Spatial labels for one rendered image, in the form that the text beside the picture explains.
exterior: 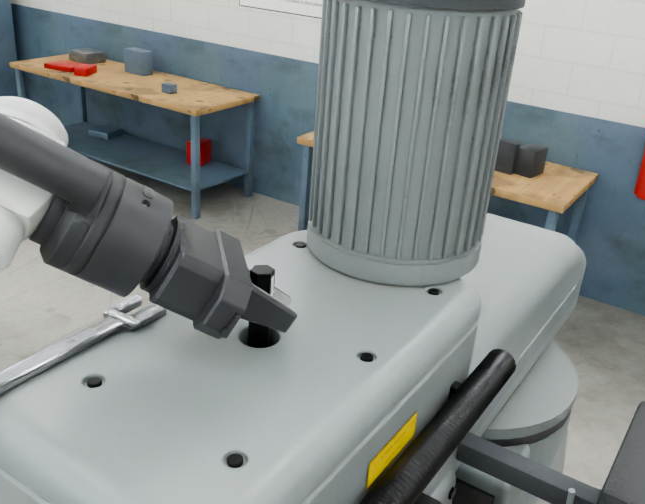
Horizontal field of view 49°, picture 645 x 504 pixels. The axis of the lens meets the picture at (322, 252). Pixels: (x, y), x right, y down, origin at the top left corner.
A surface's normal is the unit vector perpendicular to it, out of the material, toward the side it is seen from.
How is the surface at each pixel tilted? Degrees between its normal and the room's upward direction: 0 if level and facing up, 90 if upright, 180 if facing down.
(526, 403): 0
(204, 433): 0
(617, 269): 90
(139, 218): 51
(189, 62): 90
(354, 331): 0
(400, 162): 90
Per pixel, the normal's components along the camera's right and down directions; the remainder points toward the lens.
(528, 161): -0.68, 0.27
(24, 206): 0.56, -0.32
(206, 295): 0.22, 0.44
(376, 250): -0.33, 0.38
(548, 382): 0.07, -0.90
